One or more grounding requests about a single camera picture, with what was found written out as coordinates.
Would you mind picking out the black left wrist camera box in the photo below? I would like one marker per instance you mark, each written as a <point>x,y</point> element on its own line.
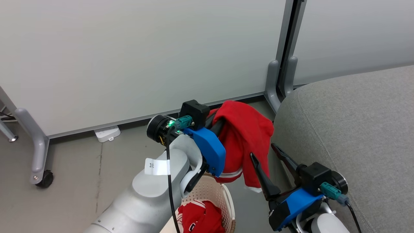
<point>194,111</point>

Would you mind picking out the grey partition leg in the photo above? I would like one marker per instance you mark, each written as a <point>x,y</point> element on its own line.
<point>38,145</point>

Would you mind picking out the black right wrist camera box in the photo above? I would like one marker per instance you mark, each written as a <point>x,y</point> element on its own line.
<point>315,178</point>

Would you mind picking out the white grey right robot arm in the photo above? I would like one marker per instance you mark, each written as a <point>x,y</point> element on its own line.
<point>326,225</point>

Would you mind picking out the grey fabric sofa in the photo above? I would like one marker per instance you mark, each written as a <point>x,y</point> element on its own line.
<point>355,129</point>

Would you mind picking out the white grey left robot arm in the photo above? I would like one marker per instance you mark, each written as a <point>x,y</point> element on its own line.
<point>145,200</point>

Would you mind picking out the wide white partition panel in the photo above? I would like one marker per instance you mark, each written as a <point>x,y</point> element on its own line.
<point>129,48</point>

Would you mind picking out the red garment with white hem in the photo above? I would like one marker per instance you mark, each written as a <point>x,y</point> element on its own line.
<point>245,129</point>

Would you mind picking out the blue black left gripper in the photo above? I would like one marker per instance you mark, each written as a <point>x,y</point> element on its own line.
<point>210,152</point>

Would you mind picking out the narrow white partition panel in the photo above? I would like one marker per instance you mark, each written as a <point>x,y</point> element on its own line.
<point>355,32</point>

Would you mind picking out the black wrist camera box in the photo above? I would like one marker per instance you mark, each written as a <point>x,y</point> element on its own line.
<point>194,111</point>
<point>315,178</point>

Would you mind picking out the grey leg with silver cap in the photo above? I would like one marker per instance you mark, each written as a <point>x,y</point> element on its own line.
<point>8,132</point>

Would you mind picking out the black caster wheel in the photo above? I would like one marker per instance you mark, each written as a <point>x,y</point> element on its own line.
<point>47,179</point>

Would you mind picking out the white power strip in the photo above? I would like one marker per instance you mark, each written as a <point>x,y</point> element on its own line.
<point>107,133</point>

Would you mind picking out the red white lettered garment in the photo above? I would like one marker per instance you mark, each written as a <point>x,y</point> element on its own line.
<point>207,216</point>

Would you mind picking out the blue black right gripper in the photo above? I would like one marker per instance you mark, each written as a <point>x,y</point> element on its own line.
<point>297,204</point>

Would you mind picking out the grey partition post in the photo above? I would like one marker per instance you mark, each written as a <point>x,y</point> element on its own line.
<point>272,84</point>
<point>292,71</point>

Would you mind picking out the white perforated laundry basket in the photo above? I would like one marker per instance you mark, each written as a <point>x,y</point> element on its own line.
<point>210,191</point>

